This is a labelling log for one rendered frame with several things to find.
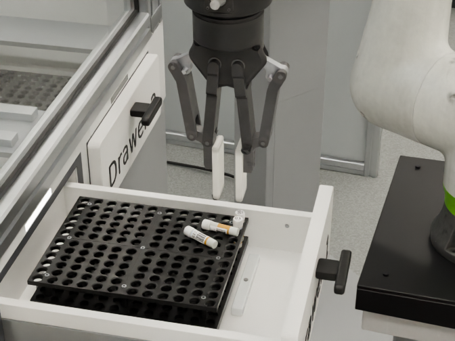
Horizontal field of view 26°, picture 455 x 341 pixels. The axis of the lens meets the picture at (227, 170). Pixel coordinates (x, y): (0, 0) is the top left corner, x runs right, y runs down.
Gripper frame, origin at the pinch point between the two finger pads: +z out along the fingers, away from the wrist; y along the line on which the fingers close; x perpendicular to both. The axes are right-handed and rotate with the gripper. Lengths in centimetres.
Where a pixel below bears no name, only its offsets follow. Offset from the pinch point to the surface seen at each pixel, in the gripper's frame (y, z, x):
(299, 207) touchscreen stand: -3, 68, 91
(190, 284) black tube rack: -2.7, 10.2, -9.1
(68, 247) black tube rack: -18.6, 10.1, -5.3
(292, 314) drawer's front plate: 9.8, 7.4, -15.0
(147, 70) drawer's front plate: -20.5, 7.5, 36.3
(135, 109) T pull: -19.7, 9.1, 26.9
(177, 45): -51, 67, 165
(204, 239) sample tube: -2.7, 9.3, -1.7
